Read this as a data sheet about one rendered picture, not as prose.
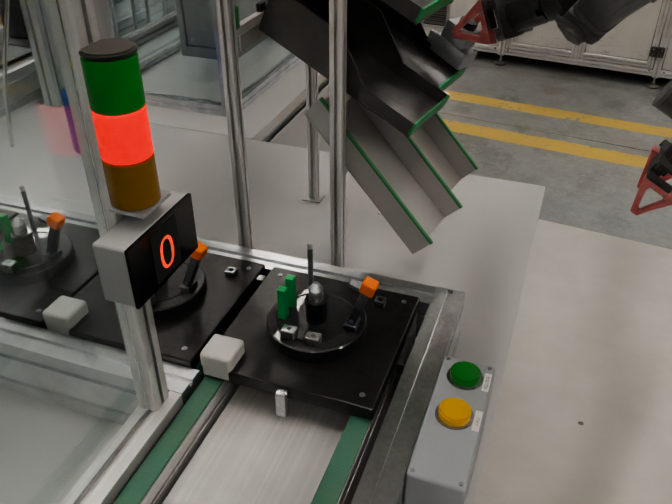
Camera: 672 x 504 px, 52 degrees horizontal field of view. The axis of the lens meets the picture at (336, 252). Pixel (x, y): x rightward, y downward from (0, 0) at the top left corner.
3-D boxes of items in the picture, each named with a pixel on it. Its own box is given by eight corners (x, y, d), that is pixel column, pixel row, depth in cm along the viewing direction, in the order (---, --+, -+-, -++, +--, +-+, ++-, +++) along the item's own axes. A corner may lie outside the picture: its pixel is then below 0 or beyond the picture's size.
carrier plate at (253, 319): (419, 307, 105) (420, 296, 103) (372, 421, 86) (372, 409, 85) (274, 275, 111) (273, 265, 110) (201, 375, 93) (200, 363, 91)
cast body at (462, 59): (470, 66, 116) (491, 30, 111) (457, 71, 113) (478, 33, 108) (434, 37, 118) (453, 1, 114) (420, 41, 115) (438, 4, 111)
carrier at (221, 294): (265, 274, 112) (261, 207, 105) (191, 372, 93) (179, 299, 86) (137, 246, 119) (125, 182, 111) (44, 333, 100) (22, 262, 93)
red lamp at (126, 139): (163, 147, 68) (156, 100, 65) (135, 169, 64) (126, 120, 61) (120, 140, 70) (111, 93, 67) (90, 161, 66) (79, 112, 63)
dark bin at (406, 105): (443, 107, 108) (466, 69, 103) (408, 138, 99) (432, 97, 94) (304, 8, 112) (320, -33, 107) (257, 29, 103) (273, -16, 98)
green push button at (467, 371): (482, 375, 92) (483, 364, 91) (476, 395, 89) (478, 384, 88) (452, 368, 93) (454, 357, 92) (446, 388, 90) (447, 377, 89)
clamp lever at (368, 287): (360, 319, 95) (380, 281, 90) (356, 328, 94) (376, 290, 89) (337, 307, 95) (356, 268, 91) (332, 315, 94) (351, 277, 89)
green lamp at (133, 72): (156, 99, 65) (148, 47, 63) (126, 119, 61) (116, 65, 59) (111, 92, 67) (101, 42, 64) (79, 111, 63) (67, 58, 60)
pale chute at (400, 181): (444, 217, 119) (463, 206, 116) (412, 254, 110) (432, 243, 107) (344, 86, 116) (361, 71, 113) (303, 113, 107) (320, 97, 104)
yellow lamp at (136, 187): (170, 191, 71) (163, 148, 68) (143, 215, 67) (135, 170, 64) (128, 183, 72) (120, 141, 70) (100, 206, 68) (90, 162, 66)
